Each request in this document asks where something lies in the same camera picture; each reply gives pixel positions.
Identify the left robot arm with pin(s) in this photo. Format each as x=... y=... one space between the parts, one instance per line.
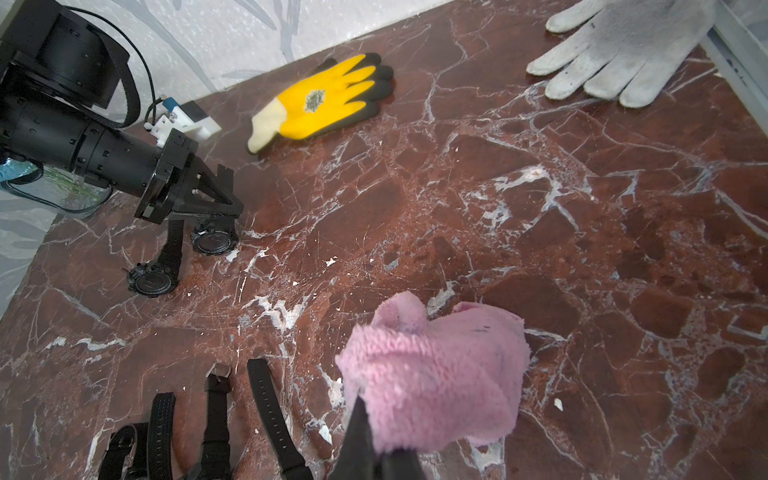
x=67 y=95

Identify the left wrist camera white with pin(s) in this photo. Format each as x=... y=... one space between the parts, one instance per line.
x=188 y=118

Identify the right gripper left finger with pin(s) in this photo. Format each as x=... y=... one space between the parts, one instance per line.
x=357 y=457

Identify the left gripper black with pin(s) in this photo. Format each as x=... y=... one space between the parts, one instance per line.
x=183 y=186

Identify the pink fluffy cloth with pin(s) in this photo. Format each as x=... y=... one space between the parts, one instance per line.
x=427 y=383

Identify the blue glass vase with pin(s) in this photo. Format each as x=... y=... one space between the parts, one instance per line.
x=58 y=190

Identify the yellow black work glove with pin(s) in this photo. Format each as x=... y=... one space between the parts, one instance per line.
x=335 y=96

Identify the white knit glove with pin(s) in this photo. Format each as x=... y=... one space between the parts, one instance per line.
x=623 y=50

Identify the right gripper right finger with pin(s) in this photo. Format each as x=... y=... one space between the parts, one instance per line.
x=401 y=465

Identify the black watch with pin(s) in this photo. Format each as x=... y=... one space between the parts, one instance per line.
x=160 y=276
x=291 y=463
x=215 y=236
x=214 y=461

